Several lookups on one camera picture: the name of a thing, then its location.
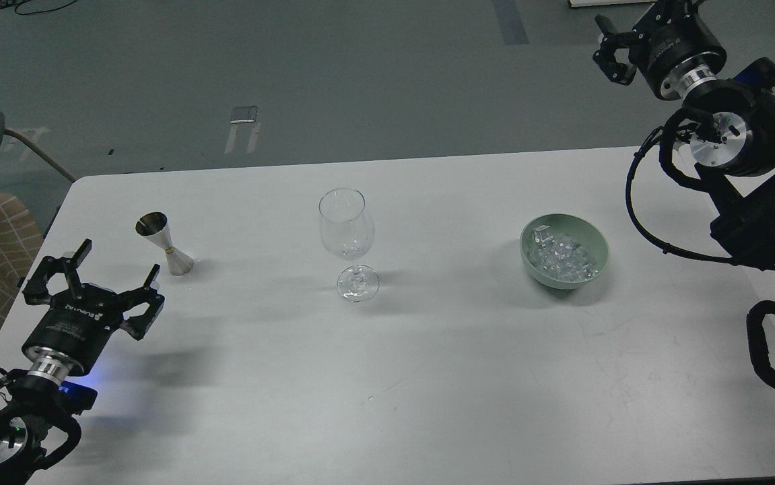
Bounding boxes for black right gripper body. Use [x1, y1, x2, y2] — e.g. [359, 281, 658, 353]
[632, 10, 728, 100]

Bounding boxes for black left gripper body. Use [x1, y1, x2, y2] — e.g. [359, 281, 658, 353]
[22, 284, 148, 377]

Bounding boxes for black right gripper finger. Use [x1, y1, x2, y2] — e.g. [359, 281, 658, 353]
[593, 15, 640, 86]
[646, 1, 704, 24]

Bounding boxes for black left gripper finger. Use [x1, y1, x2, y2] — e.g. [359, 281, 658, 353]
[23, 238, 94, 306]
[119, 263, 166, 340]

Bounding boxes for steel double jigger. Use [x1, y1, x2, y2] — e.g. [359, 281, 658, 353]
[135, 212, 195, 276]

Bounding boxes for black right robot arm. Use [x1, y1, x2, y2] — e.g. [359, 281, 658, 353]
[593, 1, 775, 389]

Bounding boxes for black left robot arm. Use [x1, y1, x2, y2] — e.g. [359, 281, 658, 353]
[0, 239, 165, 484]

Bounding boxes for pile of ice cubes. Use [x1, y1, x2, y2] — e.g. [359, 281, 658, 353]
[527, 224, 601, 282]

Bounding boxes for clear wine glass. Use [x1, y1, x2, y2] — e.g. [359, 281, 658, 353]
[318, 188, 379, 302]

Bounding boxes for green bowl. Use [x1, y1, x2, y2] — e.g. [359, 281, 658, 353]
[519, 213, 611, 290]

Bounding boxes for grey floor plate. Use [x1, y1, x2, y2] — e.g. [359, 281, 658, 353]
[228, 105, 259, 124]

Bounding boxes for black floor cables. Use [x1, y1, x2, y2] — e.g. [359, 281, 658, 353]
[0, 0, 79, 28]

